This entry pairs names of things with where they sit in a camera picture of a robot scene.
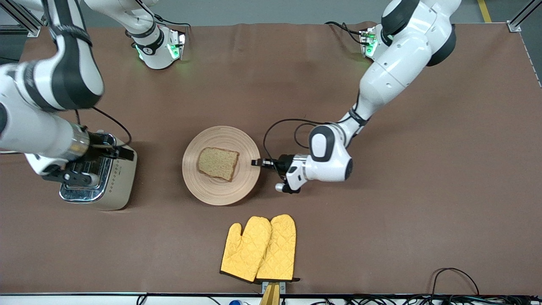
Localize aluminium frame post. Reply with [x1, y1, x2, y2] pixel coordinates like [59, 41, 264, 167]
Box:
[507, 0, 542, 33]
[0, 0, 47, 38]

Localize black cable tangle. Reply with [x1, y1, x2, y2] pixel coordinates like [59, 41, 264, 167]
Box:
[311, 295, 542, 305]

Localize beige chrome two-slot toaster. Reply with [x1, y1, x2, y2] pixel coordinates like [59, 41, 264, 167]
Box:
[59, 131, 138, 211]

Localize black looped cable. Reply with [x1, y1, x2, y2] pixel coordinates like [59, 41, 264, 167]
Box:
[431, 267, 480, 297]

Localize brown bread slice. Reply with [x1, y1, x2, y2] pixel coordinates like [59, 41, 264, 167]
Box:
[197, 147, 240, 183]

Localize black right base cable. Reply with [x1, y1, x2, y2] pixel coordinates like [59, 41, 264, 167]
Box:
[135, 0, 192, 28]

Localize yellow quilted oven mitt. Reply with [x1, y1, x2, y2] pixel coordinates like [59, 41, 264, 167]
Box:
[220, 216, 272, 283]
[256, 214, 301, 283]

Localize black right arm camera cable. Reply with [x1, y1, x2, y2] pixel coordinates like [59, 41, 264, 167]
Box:
[75, 106, 132, 147]

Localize round wooden plate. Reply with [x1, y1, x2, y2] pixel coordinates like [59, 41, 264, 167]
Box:
[182, 126, 261, 206]

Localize black base cable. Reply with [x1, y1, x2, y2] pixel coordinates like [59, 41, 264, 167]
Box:
[135, 0, 192, 28]
[324, 21, 365, 45]

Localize wooden stick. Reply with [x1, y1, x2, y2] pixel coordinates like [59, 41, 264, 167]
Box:
[260, 283, 280, 305]

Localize brown table cover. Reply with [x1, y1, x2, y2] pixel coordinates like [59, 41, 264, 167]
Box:
[0, 22, 542, 295]

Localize black left base cable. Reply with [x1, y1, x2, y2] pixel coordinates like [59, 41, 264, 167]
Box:
[324, 21, 365, 45]

